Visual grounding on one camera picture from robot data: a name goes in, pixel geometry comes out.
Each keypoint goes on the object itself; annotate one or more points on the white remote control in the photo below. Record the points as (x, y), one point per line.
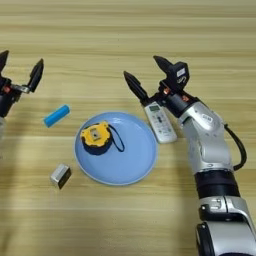
(160, 123)

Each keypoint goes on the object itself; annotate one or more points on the small silver metal box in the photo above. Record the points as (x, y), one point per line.
(59, 175)

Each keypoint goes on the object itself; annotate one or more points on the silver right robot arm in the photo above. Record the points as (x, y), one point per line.
(206, 140)

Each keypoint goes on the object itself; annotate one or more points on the yellow black tape measure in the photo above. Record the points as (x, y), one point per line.
(96, 136)

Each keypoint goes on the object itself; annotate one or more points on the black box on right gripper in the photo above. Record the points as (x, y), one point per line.
(179, 76)

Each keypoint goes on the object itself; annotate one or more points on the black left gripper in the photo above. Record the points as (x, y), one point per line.
(7, 95)

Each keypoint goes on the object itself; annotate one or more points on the blue rectangular block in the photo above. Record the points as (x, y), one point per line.
(56, 115)

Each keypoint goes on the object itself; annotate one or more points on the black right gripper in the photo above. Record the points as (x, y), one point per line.
(178, 101)

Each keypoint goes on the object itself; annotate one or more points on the light blue round plate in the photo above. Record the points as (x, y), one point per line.
(133, 160)

